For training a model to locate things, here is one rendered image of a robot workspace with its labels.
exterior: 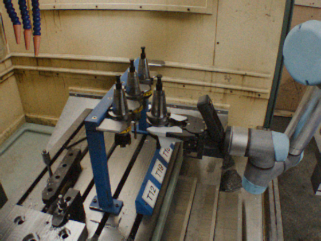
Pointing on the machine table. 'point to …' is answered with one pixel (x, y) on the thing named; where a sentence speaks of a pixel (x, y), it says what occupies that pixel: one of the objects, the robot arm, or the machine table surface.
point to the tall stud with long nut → (47, 161)
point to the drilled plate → (80, 233)
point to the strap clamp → (77, 204)
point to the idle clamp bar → (71, 160)
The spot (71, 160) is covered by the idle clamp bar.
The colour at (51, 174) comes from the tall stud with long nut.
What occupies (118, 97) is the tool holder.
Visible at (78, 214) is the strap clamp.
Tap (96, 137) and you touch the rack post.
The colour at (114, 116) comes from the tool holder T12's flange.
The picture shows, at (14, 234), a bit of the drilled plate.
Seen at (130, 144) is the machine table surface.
